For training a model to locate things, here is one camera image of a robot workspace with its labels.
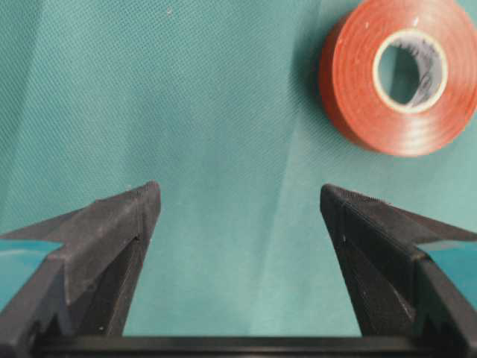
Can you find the red tape roll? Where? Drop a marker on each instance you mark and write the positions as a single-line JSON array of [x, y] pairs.
[[399, 77]]

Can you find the green table cloth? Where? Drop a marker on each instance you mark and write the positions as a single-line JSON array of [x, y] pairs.
[[218, 102]]

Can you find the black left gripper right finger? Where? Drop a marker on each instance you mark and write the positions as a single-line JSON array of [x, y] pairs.
[[406, 274]]

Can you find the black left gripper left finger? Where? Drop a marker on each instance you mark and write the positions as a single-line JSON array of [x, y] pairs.
[[89, 266]]

